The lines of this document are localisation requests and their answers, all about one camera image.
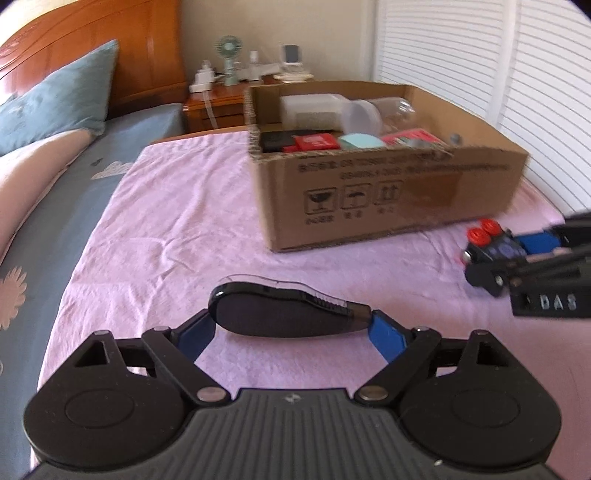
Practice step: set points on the red flat box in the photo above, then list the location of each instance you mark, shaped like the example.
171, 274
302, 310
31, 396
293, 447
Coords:
411, 135

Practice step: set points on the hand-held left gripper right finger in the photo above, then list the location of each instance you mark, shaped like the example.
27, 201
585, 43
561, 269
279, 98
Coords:
388, 334

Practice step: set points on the wooden nightstand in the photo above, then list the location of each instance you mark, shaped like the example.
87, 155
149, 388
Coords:
221, 106

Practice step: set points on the wooden headboard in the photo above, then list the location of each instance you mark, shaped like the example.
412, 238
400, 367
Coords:
147, 46

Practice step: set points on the phone on white stand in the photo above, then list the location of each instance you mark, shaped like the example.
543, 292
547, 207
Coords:
291, 54

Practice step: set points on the white louvered closet door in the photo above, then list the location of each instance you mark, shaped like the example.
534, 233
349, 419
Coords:
438, 41
554, 92

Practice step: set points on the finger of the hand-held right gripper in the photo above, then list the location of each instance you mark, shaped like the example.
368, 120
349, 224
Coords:
540, 242
489, 279

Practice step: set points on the black glossy brush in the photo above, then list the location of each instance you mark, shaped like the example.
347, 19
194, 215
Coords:
277, 314

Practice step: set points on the black toy train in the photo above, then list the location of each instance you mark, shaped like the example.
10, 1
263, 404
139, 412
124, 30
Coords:
503, 251

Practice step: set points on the white charger plug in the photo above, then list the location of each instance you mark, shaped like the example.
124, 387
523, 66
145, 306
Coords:
205, 73

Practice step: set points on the clear plastic jar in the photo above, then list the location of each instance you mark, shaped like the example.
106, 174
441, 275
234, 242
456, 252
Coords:
364, 117

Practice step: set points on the pink blanket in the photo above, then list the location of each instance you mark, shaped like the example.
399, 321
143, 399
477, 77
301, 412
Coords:
184, 240

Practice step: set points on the blue bedsheet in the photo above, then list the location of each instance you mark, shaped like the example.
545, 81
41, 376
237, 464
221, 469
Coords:
69, 207

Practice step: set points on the teal round lid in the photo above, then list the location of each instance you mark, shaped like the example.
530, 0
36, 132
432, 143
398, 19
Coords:
362, 141

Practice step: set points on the small green desk fan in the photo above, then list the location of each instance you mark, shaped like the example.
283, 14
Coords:
227, 46

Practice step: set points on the blue pillow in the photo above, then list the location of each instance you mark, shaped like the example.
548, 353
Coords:
60, 101

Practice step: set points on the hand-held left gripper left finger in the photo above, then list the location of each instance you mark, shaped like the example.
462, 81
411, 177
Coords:
196, 334

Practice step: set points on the red toy train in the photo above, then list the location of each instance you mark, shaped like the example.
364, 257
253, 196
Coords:
316, 141

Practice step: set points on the small clear spray bottle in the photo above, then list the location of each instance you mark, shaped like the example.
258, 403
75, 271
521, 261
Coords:
253, 67

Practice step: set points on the brown cardboard box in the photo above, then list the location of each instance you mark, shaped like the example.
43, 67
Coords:
392, 203

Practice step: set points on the white remote control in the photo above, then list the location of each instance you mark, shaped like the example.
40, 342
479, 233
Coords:
291, 77

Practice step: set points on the white flat device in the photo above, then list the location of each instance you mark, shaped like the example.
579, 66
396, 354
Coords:
261, 71

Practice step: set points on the black case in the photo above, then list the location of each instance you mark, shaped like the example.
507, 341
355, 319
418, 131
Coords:
277, 141

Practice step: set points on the white plastic container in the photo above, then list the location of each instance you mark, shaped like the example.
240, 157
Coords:
309, 108

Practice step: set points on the pink pillow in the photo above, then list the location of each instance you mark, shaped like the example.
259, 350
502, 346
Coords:
27, 175

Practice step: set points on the white power strip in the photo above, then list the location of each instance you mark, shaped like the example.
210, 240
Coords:
201, 85

